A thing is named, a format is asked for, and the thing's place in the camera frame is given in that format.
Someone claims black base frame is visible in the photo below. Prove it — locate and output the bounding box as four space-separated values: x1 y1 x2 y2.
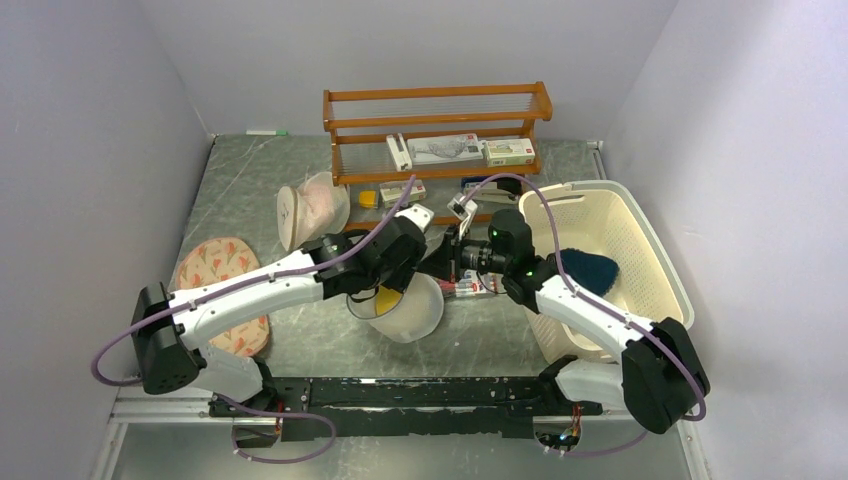
245 375 603 441

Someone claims pink mesh laundry bag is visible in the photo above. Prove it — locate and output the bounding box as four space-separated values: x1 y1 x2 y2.
276 172 351 252

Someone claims small white box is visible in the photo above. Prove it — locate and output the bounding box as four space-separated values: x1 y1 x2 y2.
378 180 427 208

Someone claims yellow bra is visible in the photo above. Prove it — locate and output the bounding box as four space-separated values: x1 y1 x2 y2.
374 286 403 316

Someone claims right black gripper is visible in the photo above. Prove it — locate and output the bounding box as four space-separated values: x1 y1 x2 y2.
417 223 510 285

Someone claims flat white patterned box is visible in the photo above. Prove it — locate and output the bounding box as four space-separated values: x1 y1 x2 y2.
406 133 484 166

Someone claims round white mesh laundry bag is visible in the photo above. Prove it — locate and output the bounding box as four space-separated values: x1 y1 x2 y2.
345 273 444 344

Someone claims coloured marker pack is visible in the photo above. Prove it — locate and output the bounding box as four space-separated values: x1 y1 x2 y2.
437 277 498 299

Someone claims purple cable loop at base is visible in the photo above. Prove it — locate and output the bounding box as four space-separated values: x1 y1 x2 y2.
215 396 338 465

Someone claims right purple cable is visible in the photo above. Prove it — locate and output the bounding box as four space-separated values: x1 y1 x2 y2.
460 173 709 423

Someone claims green white box on shelf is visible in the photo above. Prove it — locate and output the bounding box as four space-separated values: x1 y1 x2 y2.
483 138 536 167

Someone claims floral pink oval pad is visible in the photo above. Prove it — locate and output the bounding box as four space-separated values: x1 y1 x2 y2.
175 237 271 357

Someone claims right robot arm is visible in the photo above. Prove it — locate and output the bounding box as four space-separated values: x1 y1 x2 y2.
418 210 710 434

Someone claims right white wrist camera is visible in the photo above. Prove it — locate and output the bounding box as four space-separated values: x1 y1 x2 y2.
447 193 478 240

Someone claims orange wooden shelf rack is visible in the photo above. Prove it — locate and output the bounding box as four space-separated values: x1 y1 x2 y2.
322 81 554 228

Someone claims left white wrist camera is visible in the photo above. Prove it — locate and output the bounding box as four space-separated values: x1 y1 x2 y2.
394 204 434 233

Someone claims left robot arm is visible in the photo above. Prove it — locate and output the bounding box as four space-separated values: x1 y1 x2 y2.
132 207 433 416

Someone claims blue white stapler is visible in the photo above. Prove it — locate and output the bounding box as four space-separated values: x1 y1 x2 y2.
460 176 523 205

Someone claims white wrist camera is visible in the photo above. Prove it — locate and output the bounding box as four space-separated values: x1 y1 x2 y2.
394 204 434 233
447 193 478 240

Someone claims dark blue garment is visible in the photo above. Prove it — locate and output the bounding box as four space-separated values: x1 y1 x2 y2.
560 248 620 297

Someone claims yellow small block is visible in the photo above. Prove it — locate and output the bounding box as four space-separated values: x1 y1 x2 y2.
358 190 379 209

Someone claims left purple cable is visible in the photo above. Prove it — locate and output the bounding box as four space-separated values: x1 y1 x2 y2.
90 174 419 387

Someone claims cream plastic laundry basket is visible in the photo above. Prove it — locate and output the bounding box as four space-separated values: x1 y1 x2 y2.
518 180 695 330

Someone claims green white marker pen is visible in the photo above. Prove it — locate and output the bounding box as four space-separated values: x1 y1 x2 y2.
245 129 289 137

